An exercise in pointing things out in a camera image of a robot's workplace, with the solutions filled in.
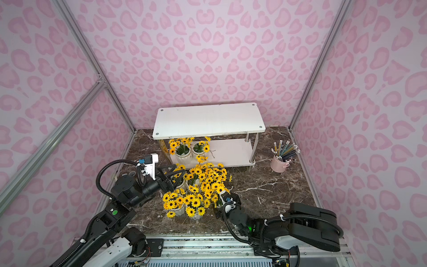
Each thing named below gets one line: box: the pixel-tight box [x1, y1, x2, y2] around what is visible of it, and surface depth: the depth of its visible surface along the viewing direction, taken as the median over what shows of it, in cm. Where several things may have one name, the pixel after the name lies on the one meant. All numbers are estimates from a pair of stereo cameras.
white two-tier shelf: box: [152, 102, 267, 167], surface depth 84 cm
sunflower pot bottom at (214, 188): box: [208, 181, 231, 209], surface depth 73 cm
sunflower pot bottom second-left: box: [192, 140, 211, 155], surface depth 90 cm
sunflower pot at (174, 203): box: [162, 188, 187, 219], surface depth 75 cm
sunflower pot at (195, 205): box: [183, 192, 206, 221], surface depth 74 cm
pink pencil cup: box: [270, 154, 291, 173], surface depth 95 cm
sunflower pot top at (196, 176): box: [183, 164, 210, 188], surface depth 83 cm
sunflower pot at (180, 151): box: [168, 136, 195, 165], surface depth 92 cm
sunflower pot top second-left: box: [199, 162, 228, 192], surface depth 83 cm
